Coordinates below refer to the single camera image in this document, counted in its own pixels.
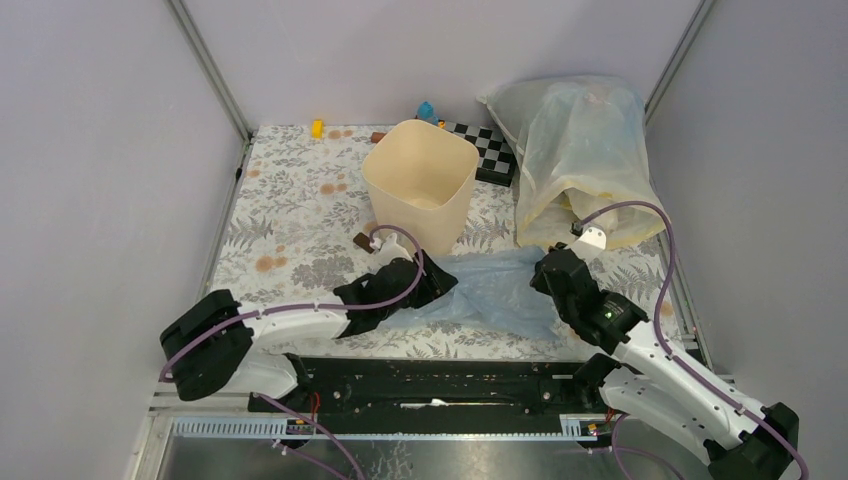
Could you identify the black white checkerboard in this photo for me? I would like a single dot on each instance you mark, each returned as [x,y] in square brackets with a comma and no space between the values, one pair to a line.
[497,163]

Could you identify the small brown block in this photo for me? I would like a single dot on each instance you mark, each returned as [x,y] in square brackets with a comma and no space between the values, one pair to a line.
[363,242]

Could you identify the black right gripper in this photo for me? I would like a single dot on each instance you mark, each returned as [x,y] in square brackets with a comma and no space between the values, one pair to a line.
[538,280]

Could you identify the blue plastic trash bag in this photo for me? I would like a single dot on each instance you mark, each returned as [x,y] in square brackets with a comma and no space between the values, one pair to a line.
[493,292]

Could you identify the yellow toy block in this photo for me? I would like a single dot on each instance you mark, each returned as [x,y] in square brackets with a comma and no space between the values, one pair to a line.
[317,130]

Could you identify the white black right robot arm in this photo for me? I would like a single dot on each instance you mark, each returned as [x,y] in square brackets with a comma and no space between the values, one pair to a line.
[640,373]

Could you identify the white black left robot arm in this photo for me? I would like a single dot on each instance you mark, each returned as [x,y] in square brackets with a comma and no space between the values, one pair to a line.
[216,345]

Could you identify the large translucent yellow bag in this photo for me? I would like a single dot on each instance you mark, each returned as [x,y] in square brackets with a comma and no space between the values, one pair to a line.
[580,146]

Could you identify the blue toy figure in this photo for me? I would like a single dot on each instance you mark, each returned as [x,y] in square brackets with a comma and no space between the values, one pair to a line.
[426,112]

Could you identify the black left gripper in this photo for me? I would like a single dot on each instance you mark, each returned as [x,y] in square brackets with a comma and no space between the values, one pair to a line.
[436,283]

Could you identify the beige plastic trash bin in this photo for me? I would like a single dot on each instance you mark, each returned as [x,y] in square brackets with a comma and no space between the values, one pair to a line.
[421,177]

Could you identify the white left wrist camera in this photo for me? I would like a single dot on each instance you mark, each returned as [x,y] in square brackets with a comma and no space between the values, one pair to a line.
[388,249]

